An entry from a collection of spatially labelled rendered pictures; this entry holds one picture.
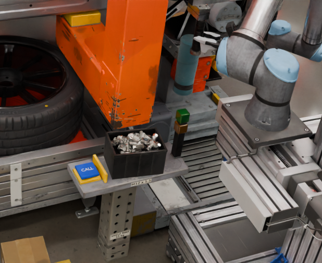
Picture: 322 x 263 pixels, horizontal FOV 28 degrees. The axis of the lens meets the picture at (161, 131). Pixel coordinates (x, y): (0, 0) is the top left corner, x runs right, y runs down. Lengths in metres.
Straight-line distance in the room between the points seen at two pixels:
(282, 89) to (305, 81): 2.02
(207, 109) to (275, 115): 1.14
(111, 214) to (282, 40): 0.91
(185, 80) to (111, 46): 0.50
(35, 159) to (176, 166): 0.55
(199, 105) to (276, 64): 1.25
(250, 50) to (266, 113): 0.21
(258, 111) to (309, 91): 1.90
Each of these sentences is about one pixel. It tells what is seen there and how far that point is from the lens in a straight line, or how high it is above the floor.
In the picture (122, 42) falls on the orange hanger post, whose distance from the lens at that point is 2.29.
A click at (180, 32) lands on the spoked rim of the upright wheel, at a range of 2.92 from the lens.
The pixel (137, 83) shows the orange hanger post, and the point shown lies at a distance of 2.41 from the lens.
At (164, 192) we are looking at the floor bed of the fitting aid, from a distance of 2.92.
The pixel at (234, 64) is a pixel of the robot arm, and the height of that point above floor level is 1.00.
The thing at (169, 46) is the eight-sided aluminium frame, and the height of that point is 0.66.
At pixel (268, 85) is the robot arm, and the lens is 2.06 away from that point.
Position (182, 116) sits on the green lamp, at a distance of 2.39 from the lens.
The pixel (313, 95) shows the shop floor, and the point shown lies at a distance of 3.96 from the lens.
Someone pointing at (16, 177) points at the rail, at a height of 0.32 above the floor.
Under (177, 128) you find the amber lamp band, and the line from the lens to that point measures 2.43.
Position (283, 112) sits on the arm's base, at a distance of 2.12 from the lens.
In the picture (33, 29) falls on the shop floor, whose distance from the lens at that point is 4.19.
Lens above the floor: 2.03
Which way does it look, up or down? 37 degrees down
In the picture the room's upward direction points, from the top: 9 degrees clockwise
